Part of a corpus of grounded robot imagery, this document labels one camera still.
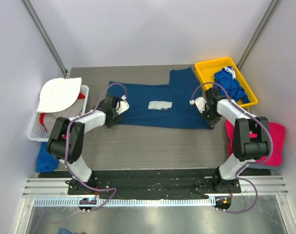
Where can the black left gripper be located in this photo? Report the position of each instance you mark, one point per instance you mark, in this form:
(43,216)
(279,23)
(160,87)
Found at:
(114,119)

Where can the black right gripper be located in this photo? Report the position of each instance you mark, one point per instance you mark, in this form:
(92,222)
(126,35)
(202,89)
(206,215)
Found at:
(213,120)

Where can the dark blue mickey t shirt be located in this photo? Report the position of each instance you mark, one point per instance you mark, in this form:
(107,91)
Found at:
(164,106)

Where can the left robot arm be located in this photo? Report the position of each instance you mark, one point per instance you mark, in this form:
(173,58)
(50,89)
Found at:
(67,137)

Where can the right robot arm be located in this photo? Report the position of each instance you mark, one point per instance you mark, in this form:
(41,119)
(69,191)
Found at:
(251,138)

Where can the red t shirt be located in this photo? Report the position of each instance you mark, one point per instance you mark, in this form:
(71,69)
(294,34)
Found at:
(42,115)

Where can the royal blue t shirt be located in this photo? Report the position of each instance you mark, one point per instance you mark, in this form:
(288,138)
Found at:
(226,78)

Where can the yellow plastic tray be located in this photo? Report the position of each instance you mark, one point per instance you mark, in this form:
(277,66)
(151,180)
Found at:
(205,71)

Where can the white t shirt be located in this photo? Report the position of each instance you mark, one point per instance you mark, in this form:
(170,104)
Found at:
(58,94)

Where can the grey folded t shirt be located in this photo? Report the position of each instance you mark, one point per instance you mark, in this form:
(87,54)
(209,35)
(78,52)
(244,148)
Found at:
(264,168)

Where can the pink folded t shirt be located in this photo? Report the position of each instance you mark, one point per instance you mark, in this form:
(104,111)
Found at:
(277,132)

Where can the white plastic laundry basket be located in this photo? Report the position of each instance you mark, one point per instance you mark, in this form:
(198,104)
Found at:
(37,132)

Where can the blue folded t shirt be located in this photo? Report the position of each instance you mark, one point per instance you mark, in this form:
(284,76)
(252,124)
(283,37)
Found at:
(45,162)

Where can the checkered cloth bottom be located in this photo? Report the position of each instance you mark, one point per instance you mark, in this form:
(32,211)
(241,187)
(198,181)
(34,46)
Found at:
(65,231)

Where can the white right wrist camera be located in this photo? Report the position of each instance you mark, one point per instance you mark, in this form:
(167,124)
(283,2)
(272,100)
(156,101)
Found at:
(200,103)

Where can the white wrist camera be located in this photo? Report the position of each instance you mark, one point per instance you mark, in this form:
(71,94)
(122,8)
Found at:
(200,103)
(122,105)

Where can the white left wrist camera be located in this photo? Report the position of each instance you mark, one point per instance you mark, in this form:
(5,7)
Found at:
(122,105)

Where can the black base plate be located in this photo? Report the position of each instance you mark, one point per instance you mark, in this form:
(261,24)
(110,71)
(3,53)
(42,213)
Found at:
(156,184)

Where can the aluminium frame post right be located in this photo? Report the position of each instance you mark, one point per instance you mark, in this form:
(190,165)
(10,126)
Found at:
(273,5)

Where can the aluminium frame post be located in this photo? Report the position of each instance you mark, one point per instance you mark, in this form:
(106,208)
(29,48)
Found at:
(273,5)
(44,35)

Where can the slotted cable duct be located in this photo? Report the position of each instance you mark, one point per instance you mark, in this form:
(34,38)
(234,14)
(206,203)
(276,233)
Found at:
(92,202)

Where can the aluminium frame post left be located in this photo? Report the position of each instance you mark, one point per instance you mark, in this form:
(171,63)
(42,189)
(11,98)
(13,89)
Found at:
(44,35)

